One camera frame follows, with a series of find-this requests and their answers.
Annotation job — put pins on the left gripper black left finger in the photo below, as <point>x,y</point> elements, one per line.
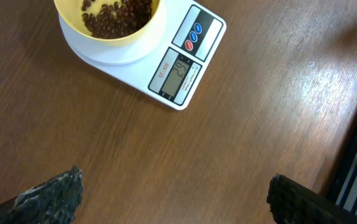
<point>54,201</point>

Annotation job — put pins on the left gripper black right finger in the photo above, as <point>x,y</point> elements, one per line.
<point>292,203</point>

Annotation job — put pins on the white digital kitchen scale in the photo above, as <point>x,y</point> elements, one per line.
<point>168,68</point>

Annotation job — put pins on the pale yellow plastic bowl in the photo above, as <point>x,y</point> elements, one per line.
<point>70,11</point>

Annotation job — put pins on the red beans in bowl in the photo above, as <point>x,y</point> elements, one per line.
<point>117,20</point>

